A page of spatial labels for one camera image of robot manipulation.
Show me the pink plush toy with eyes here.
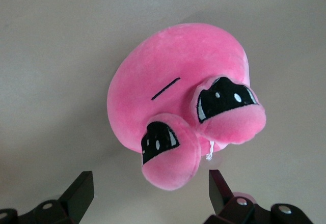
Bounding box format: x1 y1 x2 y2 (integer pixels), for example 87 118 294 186
106 22 267 191

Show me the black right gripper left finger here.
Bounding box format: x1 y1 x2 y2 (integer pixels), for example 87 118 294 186
0 171 95 224

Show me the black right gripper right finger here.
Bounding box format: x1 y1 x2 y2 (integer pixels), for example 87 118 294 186
203 170 313 224

